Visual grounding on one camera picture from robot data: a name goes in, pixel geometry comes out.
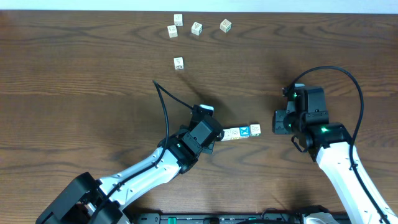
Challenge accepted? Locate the top wooden block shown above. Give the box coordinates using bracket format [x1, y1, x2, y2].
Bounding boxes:
[174, 14, 183, 26]

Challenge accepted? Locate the black cable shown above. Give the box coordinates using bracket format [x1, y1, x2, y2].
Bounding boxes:
[86, 80, 195, 224]
[281, 65, 389, 224]

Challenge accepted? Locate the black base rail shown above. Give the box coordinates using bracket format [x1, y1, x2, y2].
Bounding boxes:
[130, 212, 352, 224]

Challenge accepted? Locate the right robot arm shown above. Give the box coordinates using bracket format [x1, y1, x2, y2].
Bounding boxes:
[272, 84, 397, 223]

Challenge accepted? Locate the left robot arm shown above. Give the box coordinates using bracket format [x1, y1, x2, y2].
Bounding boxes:
[36, 105, 224, 224]

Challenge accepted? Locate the right black cable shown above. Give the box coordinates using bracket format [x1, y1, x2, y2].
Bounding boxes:
[281, 65, 389, 224]

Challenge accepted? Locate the wooden block soccer ball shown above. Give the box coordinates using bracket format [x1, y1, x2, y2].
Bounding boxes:
[174, 57, 184, 70]

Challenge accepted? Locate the green-print wooden block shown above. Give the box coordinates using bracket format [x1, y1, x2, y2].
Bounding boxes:
[220, 19, 232, 33]

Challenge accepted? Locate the red-sided wooden block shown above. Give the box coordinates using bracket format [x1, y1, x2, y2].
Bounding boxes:
[167, 25, 178, 38]

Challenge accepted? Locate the yellow-sided wooden block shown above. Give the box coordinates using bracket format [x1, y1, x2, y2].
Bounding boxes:
[229, 128, 241, 140]

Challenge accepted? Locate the wooden block mid table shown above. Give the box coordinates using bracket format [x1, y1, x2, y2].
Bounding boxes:
[249, 124, 261, 136]

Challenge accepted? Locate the left black cable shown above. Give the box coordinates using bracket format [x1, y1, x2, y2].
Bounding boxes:
[86, 80, 195, 224]

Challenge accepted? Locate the wooden block numeral three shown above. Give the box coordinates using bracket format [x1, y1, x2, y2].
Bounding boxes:
[192, 22, 203, 35]

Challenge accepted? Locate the blue-sided smiley wooden block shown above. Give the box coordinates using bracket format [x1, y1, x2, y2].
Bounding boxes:
[221, 129, 231, 141]

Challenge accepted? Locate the blue X wooden block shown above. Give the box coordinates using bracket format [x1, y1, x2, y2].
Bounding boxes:
[239, 126, 251, 139]

